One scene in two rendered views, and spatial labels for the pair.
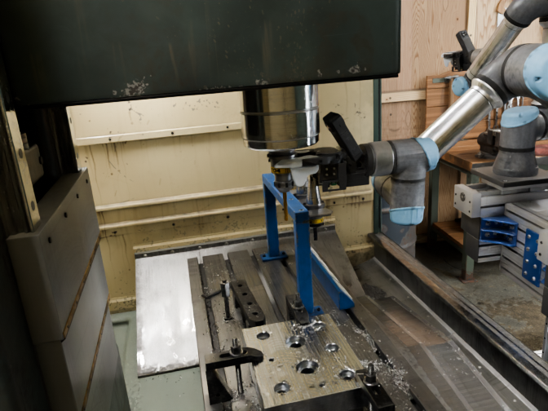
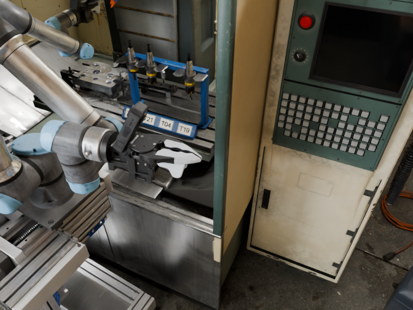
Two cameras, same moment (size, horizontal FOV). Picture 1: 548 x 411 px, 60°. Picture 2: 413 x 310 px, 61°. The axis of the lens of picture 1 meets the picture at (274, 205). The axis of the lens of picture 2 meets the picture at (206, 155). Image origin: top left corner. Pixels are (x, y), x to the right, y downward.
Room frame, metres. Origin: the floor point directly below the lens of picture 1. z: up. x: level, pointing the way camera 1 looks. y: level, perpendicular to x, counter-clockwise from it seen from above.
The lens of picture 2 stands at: (2.60, -1.25, 2.06)
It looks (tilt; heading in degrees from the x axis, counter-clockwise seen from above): 42 degrees down; 126
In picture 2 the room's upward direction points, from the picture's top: straight up
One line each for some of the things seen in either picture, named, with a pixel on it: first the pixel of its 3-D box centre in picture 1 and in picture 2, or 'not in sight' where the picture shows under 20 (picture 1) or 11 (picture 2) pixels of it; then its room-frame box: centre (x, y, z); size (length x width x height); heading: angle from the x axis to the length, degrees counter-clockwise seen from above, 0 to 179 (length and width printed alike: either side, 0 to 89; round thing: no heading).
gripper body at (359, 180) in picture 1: (341, 165); (79, 13); (1.00, -0.15, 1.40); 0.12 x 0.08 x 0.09; 101
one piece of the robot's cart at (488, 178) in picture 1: (518, 179); (51, 200); (1.69, -0.91, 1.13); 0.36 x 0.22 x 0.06; 96
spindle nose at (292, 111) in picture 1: (279, 113); not in sight; (0.97, -0.02, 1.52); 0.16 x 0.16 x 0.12
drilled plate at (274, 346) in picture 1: (302, 363); (103, 77); (0.93, -0.04, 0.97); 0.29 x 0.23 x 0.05; 11
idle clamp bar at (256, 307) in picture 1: (248, 308); (157, 88); (1.25, 0.10, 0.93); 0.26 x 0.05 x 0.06; 16
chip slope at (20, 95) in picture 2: not in sight; (39, 85); (0.32, -0.16, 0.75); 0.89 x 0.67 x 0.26; 101
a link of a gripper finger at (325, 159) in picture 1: (319, 159); not in sight; (0.96, -0.10, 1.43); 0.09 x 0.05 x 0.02; 115
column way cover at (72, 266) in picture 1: (82, 312); (145, 22); (0.88, 0.41, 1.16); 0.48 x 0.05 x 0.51; 11
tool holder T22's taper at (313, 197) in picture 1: (313, 191); (131, 53); (1.30, -0.11, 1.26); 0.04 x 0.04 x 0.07
